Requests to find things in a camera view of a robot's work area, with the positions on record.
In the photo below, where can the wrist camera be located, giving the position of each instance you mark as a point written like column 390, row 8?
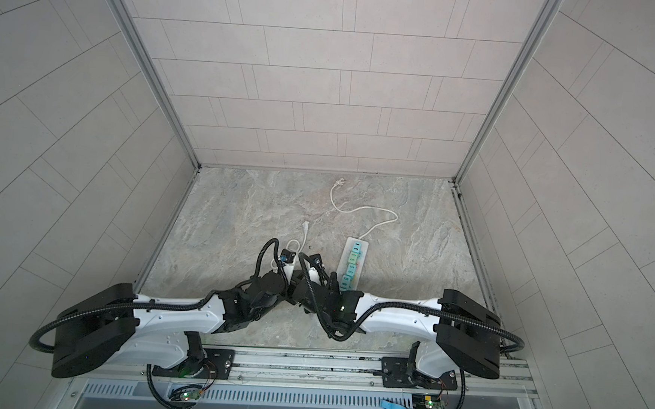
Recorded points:
column 313, row 268
column 287, row 262

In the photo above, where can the aluminium rail frame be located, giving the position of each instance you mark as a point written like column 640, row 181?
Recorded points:
column 306, row 379

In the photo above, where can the circuit board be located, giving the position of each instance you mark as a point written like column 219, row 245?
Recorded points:
column 421, row 401
column 186, row 394

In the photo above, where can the left circuit board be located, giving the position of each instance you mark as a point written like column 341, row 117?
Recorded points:
column 186, row 394

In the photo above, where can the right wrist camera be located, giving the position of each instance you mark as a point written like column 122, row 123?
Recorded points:
column 313, row 268

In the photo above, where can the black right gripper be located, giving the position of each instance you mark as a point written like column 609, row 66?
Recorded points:
column 306, row 307

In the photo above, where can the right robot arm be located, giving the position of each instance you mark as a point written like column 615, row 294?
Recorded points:
column 454, row 332

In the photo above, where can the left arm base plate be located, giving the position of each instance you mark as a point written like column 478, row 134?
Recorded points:
column 214, row 364

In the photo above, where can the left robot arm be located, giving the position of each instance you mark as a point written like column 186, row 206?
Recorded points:
column 118, row 326

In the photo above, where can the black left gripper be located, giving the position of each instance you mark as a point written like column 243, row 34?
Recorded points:
column 292, row 289

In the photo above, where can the white multicolour power strip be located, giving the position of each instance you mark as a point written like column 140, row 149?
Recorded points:
column 344, row 261

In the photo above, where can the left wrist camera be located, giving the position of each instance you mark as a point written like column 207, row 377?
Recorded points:
column 287, row 262

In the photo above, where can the right circuit board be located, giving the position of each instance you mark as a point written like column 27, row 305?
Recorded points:
column 421, row 401

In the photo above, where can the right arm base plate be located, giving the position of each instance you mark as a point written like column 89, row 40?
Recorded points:
column 400, row 372

